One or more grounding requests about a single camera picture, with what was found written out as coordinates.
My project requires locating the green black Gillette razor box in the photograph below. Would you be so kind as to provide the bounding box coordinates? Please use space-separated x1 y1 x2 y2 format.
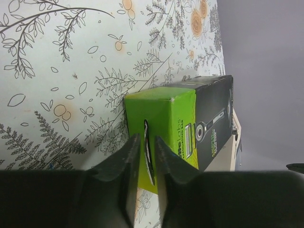
124 75 233 193

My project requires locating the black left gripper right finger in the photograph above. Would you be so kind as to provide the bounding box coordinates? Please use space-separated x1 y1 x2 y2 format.
155 136 200 228

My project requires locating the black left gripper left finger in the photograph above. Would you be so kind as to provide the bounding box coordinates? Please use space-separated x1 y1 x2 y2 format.
91 134 141 228

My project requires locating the floral patterned tablecloth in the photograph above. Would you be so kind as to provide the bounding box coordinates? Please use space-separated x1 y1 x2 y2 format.
0 0 226 228

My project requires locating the white Harry's razor box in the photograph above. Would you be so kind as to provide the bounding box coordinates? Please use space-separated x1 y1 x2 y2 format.
230 110 242 171

